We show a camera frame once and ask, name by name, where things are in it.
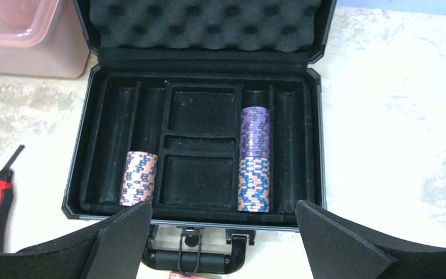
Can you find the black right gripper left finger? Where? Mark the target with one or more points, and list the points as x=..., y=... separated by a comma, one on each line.
x=111, y=248

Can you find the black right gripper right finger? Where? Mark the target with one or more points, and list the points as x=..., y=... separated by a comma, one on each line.
x=340, y=248

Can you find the black poker set case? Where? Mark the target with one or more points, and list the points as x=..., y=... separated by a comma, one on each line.
x=172, y=78

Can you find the purple poker chip stack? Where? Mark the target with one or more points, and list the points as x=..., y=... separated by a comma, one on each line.
x=255, y=132

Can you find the red playing card deck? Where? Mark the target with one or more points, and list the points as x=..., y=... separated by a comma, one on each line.
x=177, y=275

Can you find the pink translucent plastic toolbox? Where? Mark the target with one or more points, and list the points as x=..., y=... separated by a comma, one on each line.
x=41, y=38

